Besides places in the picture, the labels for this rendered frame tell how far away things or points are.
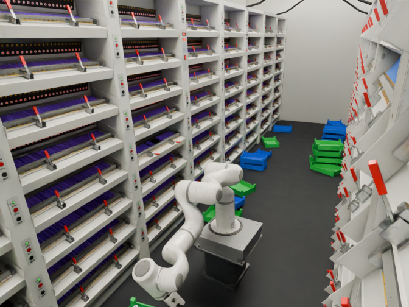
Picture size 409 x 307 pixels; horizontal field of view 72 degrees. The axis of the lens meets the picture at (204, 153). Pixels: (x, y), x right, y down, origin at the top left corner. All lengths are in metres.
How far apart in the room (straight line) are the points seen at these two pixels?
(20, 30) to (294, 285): 1.98
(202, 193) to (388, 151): 0.92
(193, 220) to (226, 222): 0.50
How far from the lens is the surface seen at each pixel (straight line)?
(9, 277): 1.55
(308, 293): 2.06
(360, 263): 0.60
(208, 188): 1.29
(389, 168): 0.51
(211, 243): 1.76
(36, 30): 1.39
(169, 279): 1.03
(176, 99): 2.26
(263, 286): 2.04
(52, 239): 1.63
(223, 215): 1.76
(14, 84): 1.32
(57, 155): 1.52
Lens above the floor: 1.47
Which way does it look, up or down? 22 degrees down
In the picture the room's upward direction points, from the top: 2 degrees counter-clockwise
